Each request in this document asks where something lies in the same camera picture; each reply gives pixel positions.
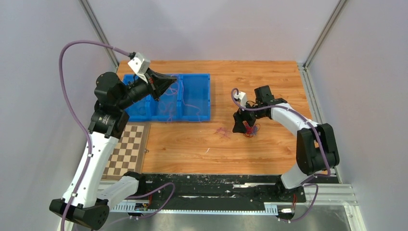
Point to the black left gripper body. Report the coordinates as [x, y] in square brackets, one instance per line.
[149, 84]

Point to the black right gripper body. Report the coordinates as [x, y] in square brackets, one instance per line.
[249, 116]

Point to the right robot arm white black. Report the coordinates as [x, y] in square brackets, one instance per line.
[316, 147]

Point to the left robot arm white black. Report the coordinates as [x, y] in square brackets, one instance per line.
[82, 203]

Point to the blue three-compartment plastic bin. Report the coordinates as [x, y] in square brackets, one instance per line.
[187, 100]

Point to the wooden chessboard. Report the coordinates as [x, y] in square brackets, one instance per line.
[128, 155]

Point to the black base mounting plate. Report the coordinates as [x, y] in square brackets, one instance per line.
[166, 189]

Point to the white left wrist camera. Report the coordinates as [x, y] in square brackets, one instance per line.
[139, 65]

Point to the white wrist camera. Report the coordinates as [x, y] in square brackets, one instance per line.
[241, 98]
[139, 65]

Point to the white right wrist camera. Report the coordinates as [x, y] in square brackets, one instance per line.
[241, 98]

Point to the right aluminium corner post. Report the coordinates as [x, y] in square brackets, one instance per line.
[325, 31]

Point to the aluminium corner post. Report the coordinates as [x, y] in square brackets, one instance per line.
[325, 31]
[89, 12]

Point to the white slotted cable duct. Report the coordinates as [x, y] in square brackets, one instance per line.
[134, 207]

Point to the left aluminium corner post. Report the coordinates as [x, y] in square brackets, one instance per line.
[89, 12]

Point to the aluminium frame rail front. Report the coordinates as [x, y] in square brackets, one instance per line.
[324, 194]

